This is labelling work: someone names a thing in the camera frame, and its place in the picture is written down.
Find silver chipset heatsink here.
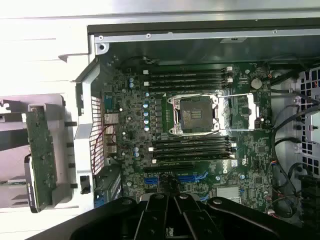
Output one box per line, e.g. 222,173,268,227
215,185,242,204

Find blue expansion slot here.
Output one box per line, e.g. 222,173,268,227
143,171,209,186

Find black expansion slot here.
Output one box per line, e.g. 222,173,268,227
143,163,195,173

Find black RAM slot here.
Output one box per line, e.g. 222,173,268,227
152,136,232,145
143,66,234,75
148,143,237,151
151,154,236,164
143,78,234,85
147,83,234,89
147,73,234,80
152,149,233,157

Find green motherboard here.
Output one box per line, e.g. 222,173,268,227
98,58,276,218

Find open grey PC case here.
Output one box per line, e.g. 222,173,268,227
74,9,320,226

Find CPU socket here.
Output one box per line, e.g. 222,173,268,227
167,94,221,136

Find silver socket cover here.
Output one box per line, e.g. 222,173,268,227
217,91,261,131

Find grey parts rack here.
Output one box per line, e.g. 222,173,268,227
0,93,78,213

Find metal disk bay cage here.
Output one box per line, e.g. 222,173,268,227
294,66,320,176

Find thin red wire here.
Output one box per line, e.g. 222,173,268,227
90,123,116,174

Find black internal wire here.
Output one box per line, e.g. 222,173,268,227
273,99,320,165

